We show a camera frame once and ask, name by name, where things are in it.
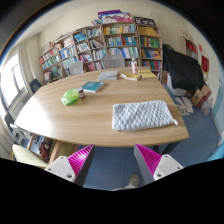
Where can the cardboard box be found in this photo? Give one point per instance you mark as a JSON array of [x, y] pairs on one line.
[[200, 96]]

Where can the yellow paper pad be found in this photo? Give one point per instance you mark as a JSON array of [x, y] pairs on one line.
[[146, 74]]

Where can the grey book stack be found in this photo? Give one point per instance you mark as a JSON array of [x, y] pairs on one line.
[[108, 75]]

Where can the grey mesh office chair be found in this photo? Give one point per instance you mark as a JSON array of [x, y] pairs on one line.
[[113, 61]]

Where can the yellow book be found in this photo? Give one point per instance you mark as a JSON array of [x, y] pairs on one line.
[[130, 76]]

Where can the small dark jar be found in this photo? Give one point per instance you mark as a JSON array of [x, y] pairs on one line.
[[81, 93]]

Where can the yellow green chair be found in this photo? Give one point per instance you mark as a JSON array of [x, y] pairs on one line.
[[26, 156]]

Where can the black cloth covered object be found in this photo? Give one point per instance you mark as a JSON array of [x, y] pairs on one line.
[[185, 71]]

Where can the grey chair left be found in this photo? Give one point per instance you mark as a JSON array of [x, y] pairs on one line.
[[76, 68]]

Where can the green plastic bag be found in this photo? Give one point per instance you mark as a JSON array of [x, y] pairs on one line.
[[70, 97]]

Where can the dark blue chair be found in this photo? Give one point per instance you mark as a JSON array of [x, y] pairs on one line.
[[35, 85]]

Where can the wooden bookshelf with books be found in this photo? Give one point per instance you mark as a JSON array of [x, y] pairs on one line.
[[91, 44]]

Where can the colourful posters atop shelf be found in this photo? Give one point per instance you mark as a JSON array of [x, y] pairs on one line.
[[114, 16]]

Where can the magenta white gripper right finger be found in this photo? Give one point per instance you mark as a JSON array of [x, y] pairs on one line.
[[154, 166]]

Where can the white textured towel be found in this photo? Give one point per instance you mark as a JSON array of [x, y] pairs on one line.
[[129, 117]]

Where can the window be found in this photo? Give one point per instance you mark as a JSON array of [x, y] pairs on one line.
[[12, 82]]

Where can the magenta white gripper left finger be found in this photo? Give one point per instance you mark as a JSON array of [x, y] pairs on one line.
[[75, 167]]

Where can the shoe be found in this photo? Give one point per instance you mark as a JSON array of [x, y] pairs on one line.
[[133, 182]]

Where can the teal book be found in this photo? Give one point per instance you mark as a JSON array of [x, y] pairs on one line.
[[92, 86]]

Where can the white bottle red label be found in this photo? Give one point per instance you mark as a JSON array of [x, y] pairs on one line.
[[134, 66]]

